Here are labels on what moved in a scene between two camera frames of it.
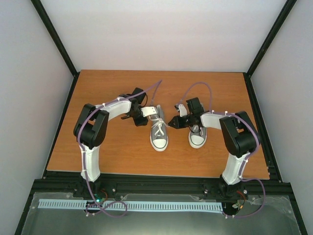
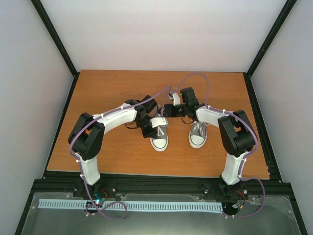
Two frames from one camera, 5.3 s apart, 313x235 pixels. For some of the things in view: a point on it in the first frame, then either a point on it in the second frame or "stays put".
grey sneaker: x=197 y=136 stays put
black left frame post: x=47 y=22 stays put
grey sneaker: x=158 y=138 stays put
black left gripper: x=139 y=123 → x=150 y=134
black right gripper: x=176 y=119 → x=169 y=111
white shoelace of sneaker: x=195 y=127 stays put
